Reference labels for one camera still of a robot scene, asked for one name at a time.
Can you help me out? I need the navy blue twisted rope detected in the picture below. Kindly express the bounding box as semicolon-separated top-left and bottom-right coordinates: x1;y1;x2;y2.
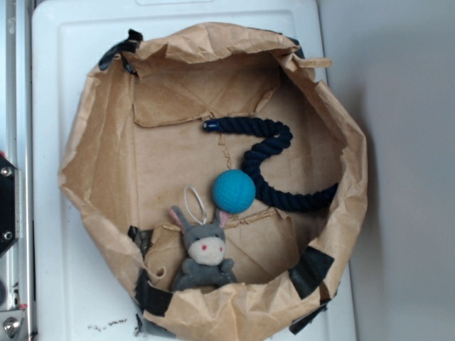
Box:
202;117;339;213

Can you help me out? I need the brown paper bag bin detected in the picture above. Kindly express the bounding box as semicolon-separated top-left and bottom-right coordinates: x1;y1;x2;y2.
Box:
59;23;368;340

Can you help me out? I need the gray plush donkey toy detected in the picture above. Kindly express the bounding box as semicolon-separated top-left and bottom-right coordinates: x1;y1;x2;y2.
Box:
170;185;237;291

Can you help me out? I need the blue foam ball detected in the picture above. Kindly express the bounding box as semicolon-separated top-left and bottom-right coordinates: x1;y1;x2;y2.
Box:
212;170;256;214

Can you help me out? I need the aluminum rail frame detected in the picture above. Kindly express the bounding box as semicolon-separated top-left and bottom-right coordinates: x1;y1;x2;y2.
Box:
1;1;38;340

